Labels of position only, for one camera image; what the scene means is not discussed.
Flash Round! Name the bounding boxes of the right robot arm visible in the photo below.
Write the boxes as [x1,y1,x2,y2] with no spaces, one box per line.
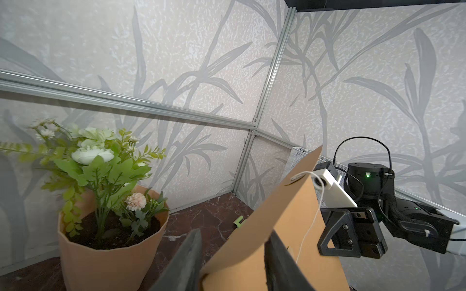
[314,160,466,259]

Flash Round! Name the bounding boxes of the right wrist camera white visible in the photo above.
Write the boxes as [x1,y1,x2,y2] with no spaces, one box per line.
[313,162,357,208]

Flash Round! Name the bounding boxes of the white wire mesh basket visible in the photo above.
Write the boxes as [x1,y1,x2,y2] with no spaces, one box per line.
[282,147,349,208]

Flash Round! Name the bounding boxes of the green garden fork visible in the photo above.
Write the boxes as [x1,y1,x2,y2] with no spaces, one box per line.
[233,215,245,229]

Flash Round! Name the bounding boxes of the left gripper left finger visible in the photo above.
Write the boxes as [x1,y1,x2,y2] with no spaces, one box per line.
[149,229,202,291]

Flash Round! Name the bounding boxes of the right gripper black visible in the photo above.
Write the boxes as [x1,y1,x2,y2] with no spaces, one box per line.
[317,207,388,259]

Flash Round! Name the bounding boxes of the brown file bag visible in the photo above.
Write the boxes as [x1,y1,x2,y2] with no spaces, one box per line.
[201,147,350,291]

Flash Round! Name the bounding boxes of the pink flower pot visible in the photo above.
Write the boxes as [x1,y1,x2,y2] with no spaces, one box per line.
[58,212,169,291]

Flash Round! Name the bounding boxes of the green plant white flowers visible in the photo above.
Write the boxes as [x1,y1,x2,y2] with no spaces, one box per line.
[1,119,169,241]

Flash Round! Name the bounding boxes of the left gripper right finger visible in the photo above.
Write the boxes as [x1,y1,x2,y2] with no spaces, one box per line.
[264,231,315,291]

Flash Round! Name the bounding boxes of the white file bag string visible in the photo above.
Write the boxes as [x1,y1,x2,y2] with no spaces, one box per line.
[290,170,325,264]

